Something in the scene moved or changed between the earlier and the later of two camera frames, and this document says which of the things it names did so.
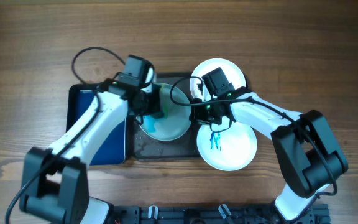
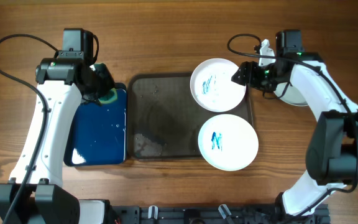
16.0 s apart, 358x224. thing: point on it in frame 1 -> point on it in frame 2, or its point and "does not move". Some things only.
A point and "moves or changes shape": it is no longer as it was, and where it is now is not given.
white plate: (229, 146) does not move
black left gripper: (155, 109) -> (108, 84)
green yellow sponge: (163, 102) moves or changes shape
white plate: (232, 71) does not move
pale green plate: (178, 122) -> (292, 95)
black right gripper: (202, 115) -> (245, 73)
